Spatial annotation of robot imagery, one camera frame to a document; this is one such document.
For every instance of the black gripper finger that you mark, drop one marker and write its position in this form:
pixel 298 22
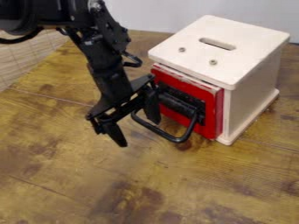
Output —
pixel 115 133
pixel 151 106

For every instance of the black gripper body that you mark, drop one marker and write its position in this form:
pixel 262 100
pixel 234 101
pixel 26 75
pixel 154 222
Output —
pixel 122 95

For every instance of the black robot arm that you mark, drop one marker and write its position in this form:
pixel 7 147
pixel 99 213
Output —
pixel 102 38

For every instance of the red drawer front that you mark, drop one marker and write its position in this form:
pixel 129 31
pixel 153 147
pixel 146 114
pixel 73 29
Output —
pixel 185 94

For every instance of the white wooden drawer box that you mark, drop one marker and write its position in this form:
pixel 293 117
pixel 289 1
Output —
pixel 236 56

